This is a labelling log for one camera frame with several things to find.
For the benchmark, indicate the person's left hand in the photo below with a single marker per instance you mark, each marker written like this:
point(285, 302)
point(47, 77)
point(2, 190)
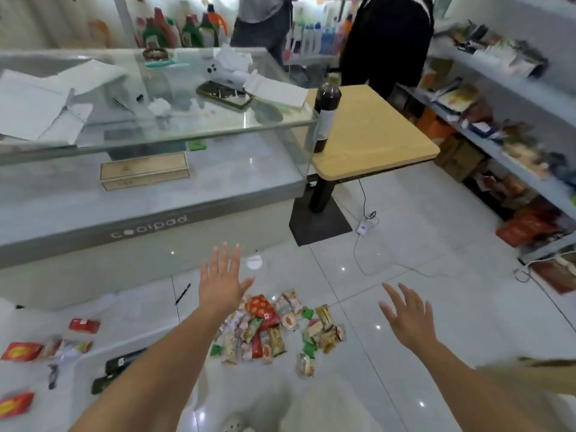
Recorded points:
point(222, 290)

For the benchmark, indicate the person's right hand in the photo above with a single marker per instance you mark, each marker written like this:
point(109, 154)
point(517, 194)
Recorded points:
point(411, 321)

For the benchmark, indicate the person's right thumb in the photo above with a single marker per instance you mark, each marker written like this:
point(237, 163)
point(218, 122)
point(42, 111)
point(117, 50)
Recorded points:
point(386, 312)

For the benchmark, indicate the person's left middle finger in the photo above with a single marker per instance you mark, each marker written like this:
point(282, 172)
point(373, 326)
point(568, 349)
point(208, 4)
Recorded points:
point(225, 257)

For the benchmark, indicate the person's right little finger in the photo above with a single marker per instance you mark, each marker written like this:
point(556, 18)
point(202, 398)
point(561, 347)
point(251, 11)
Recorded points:
point(428, 310)

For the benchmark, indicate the person's left thumb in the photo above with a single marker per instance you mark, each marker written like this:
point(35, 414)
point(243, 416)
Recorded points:
point(249, 285)

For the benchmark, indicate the person's right middle finger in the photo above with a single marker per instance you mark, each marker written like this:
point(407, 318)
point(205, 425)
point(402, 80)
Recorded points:
point(405, 293)

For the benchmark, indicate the person's left little finger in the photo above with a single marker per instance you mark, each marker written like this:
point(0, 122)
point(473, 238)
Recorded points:
point(204, 272)

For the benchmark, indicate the person's left forearm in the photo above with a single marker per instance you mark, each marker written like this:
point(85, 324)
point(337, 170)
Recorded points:
point(153, 377)

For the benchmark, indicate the person's right forearm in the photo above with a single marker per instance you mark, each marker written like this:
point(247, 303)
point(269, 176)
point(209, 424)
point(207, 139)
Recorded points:
point(472, 391)

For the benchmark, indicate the black pen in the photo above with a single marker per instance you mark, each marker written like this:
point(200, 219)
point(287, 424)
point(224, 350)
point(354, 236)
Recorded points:
point(182, 294)

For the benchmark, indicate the pile of snack packets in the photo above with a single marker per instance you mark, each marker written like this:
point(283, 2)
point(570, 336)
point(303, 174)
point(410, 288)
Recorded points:
point(270, 330)

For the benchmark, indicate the white power adapter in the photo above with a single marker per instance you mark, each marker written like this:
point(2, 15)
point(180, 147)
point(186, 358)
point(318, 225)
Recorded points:
point(362, 227)

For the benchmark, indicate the glass display counter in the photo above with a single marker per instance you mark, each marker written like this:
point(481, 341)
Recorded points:
point(135, 211)

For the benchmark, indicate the green card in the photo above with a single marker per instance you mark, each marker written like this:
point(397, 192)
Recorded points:
point(196, 145)

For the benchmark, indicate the wooden box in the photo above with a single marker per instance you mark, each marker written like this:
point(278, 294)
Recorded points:
point(144, 168)

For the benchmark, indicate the beige garment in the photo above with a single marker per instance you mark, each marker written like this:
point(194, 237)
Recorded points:
point(531, 377)

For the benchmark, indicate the red snack packet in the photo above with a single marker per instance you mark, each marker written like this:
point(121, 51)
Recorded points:
point(15, 404)
point(20, 351)
point(84, 326)

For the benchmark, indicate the brown cardboard box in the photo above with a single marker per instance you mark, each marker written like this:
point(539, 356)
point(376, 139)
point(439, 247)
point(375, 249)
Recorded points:
point(459, 158)

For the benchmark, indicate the clear snack packet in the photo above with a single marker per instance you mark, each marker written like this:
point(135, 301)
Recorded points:
point(67, 348)

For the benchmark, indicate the dark smartphone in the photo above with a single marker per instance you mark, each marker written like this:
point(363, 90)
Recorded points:
point(225, 95)

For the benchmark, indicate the crumpled white paper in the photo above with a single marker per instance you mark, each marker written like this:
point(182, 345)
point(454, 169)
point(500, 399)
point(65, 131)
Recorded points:
point(159, 107)

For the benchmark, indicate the orange box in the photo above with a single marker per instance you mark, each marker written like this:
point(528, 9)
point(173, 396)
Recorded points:
point(434, 125)

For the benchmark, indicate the long white paper sheet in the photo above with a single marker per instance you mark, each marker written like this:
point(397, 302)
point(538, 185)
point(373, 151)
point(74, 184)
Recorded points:
point(279, 89)

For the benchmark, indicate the dark drink bottle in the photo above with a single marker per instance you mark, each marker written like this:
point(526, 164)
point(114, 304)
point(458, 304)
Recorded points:
point(326, 107)

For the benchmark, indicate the row of shelf goods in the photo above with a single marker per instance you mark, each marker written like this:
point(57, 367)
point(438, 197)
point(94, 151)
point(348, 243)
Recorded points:
point(508, 143)

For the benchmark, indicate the small white paper sheet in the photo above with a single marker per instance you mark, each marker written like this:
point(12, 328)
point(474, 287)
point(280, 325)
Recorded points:
point(67, 123)

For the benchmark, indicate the green tray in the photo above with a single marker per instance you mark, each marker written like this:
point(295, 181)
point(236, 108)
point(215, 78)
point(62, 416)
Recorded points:
point(157, 58)

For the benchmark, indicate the folded white paper sheet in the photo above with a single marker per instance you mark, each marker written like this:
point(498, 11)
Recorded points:
point(85, 76)

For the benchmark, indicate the row of detergent bottles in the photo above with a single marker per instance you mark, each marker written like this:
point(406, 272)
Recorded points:
point(189, 31)

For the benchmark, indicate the row of blue white bottles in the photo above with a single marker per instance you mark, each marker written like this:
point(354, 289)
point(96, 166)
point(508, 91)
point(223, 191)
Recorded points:
point(315, 35)

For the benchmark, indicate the large white paper sheet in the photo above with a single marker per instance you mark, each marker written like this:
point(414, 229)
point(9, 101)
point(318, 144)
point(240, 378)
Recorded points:
point(27, 105)

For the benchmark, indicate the wooden table with black pedestal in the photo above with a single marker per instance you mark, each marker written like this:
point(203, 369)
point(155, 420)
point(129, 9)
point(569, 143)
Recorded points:
point(373, 130)

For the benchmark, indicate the white wall shelf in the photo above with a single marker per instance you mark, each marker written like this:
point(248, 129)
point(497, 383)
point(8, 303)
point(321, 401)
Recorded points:
point(517, 87)

